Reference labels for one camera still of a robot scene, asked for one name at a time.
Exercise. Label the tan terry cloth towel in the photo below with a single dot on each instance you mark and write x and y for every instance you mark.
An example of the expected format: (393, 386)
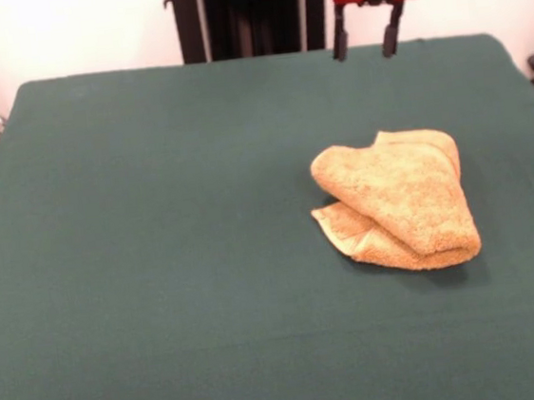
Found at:
(400, 195)

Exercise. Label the dark green table cloth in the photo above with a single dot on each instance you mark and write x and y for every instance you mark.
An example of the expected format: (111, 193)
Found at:
(159, 268)

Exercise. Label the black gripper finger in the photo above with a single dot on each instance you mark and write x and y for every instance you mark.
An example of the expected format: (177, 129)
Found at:
(340, 41)
(390, 41)

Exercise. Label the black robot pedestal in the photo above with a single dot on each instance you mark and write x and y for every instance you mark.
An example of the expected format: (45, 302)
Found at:
(252, 15)

